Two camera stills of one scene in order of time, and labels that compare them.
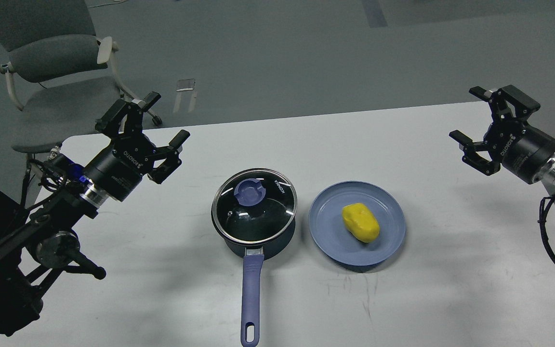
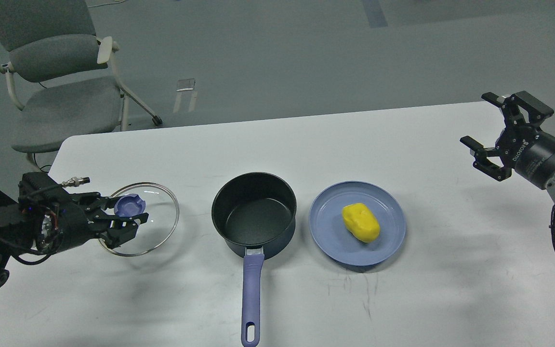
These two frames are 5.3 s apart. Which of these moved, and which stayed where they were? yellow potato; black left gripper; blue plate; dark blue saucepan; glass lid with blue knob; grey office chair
Moved: black left gripper; glass lid with blue knob
Stayed: dark blue saucepan; blue plate; grey office chair; yellow potato
